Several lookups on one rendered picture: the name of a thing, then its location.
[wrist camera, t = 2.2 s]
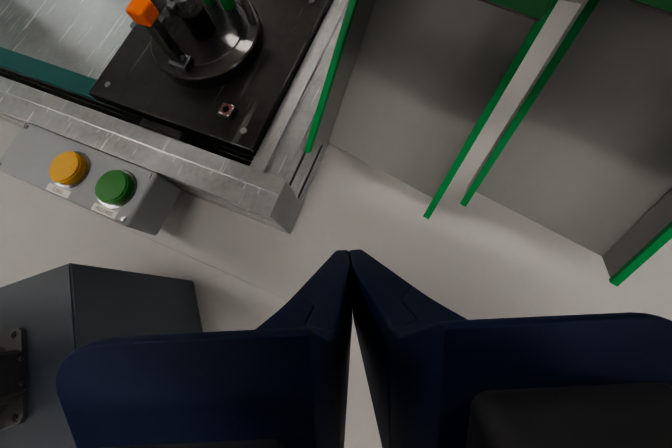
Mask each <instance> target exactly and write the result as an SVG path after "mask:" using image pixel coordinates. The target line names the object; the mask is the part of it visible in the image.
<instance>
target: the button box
mask: <svg viewBox="0 0 672 448"><path fill-rule="evenodd" d="M67 151H72V152H75V153H77V154H79V155H81V156H83V157H84V158H85V160H86V164H87V166H86V170H85V173H84V175H83V176H82V177H81V178H80V179H79V180H78V181H76V182H75V183H73V184H69V185H63V184H60V183H58V182H55V181H53V180H52V179H51V177H50V175H49V167H50V164H51V162H52V161H53V159H54V158H55V157H57V156H58V155H59V154H61V153H64V152H67ZM111 170H120V171H122V172H124V173H126V174H128V175H129V176H130V177H131V178H132V181H133V189H132V192H131V194H130V195H129V197H128V198H127V199H126V200H125V201H123V202H121V203H119V204H115V205H110V204H107V203H104V202H102V201H100V200H99V199H98V198H97V197H96V194H95V186H96V183H97V181H98V180H99V178H100V177H101V176H102V175H103V174H105V173H106V172H108V171H111ZM0 171H1V172H4V173H6V174H8V175H10V176H13V177H15V178H17V179H19V180H22V181H24V182H26V183H28V184H31V185H33V186H35V187H38V188H40V189H42V190H44V191H47V192H49V193H51V194H53V195H56V196H58V197H60V198H62V199H65V200H67V201H69V202H72V203H74V204H76V205H78V206H81V207H83V208H85V209H87V210H90V211H92V212H94V213H96V214H99V215H101V216H103V217H106V218H108V219H110V220H112V221H115V222H117V223H119V224H121V225H124V226H126V227H129V228H132V229H135V230H138V231H141V232H144V233H148V234H151V235H157V234H158V232H159V230H160V228H161V227H162V225H163V223H164V221H165V219H166V218H167V216H168V214H169V212H170V210H171V209H172V207H173V205H174V203H175V201H176V200H177V198H178V196H179V194H180V192H181V190H182V189H181V188H180V187H179V186H177V185H176V184H174V183H173V182H171V181H169V180H168V179H166V178H165V177H163V176H161V175H160V174H158V173H157V172H154V171H152V170H149V169H146V168H144V167H141V166H139V165H136V164H134V163H131V162H129V161H126V160H124V159H121V158H118V157H116V156H113V155H111V154H108V153H106V152H103V151H101V150H98V149H95V148H93V147H90V146H88V145H85V144H83V143H80V142H78V141H75V140H73V139H70V138H67V137H65V136H62V135H60V134H57V133H55V132H52V131H50V130H47V129H45V128H42V127H39V126H37V125H34V124H32V123H26V124H25V125H24V126H23V128H22V129H21V131H20V132H19V133H18V135H17V136H16V137H15V139H14V140H13V142H12V143H11V144H10V146H9V147H8V149H7V150H6V151H5V153H4V154H3V155H2V157H1V158H0Z"/></svg>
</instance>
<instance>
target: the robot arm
mask: <svg viewBox="0 0 672 448"><path fill-rule="evenodd" d="M352 311H353V319H354V324H355V328H356V333H357V337H358V342H359V346H360V351H361V355H362V359H363V364H364V368H365V373H366V377H367V382H368V386H369V391H370V395H371V399H372V404H373V408H374V413H375V417H376V422H377V426H378V430H379V435H380V439H381V444H382V448H672V321H671V320H669V319H666V318H663V317H660V316H656V315H652V314H647V313H636V312H625V313H604V314H582V315H561V316H539V317H518V318H496V319H475V320H468V319H466V318H464V317H462V316H460V315H459V314H457V313H455V312H453V311H452V310H450V309H448V308H446V307H444V306H443V305H441V304H439V303H438V302H436V301H434V300H433V299H431V298H429V297H428V296H426V295H425V294H423V293H422V292H420V291H419V290H418V289H416V288H415V287H413V286H412V285H411V284H409V283H408V282H406V281H405V280H404V279H402V278H401V277H399V276H398V275H397V274H395V273H394V272H392V271H391V270H390V269H388V268H387V267H385V266H384V265H383V264H381V263H380V262H378V261H377V260H376V259H374V258H373V257H371V256H370V255H369V254H367V253H366V252H364V251H363V250H361V249H357V250H350V251H348V250H337V251H335V252H334V253H333V254H332V255H331V257H330V258H329V259H328V260H327V261H326V262H325V263H324V264H323V265H322V266H321V267H320V268H319V269H318V270H317V272H316V273H315V274H314V275H313V276H312V277H311V278H310V279H309V280H308V281H307V282H306V283H305V284H304V285H303V287H302V288H301V289H300V290H299V291H298V292H297V293H296V294H295V295H294V296H293V297H292V298H291V299H290V300H289V301H288V302H287V303H286V304H285V305H284V306H283V307H282V308H281V309H279V310H278V311H277V312H276V313H275V314H274V315H272V316H271V317H270V318H269V319H267V320H266V321H265V322H264V323H263V324H261V325H260V326H259V327H258V328H256V329H255V330H239V331H218V332H196V333H175V334H153V335H132V336H113V337H107V338H102V339H98V340H95V341H93V342H90V343H87V344H85V345H83V346H81V347H79V348H78V349H76V350H74V351H73V352H71V353H70V354H69V355H68V356H67V357H66V358H64V360H63V361H62V363H61V364H60V365H59V367H58V370H57V373H56V378H55V387H56V392H57V396H58V398H59V401H60V404H61V406H62V409H63V412H64V414H65V417H66V420H67V422H68V425H69V428H70V430H71V433H72V436H73V438H74V441H75V444H76V446H77V448H344V440H345V425H346V410H347V394H348V379H349V364H350V348H351V333H352ZM28 413H29V411H28V375H27V338H26V330H25V328H14V329H11V330H8V331H5V332H3V333H0V431H1V430H4V429H7V428H10V427H13V426H15V425H18V424H21V423H23V422H25V421H26V419H27V417H28Z"/></svg>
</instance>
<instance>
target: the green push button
mask: <svg viewBox="0 0 672 448"><path fill-rule="evenodd" d="M132 189H133V181H132V178H131V177H130V176H129V175H128V174H126V173H124V172H122V171H120V170H111V171H108V172H106V173H105V174H103V175H102V176H101V177H100V178H99V180H98V181H97V183H96V186H95V194H96V197H97V198H98V199H99V200H100V201H102V202H104V203H107V204H110V205H115V204H119V203H121V202H123V201H125V200H126V199H127V198H128V197H129V195H130V194H131V192H132Z"/></svg>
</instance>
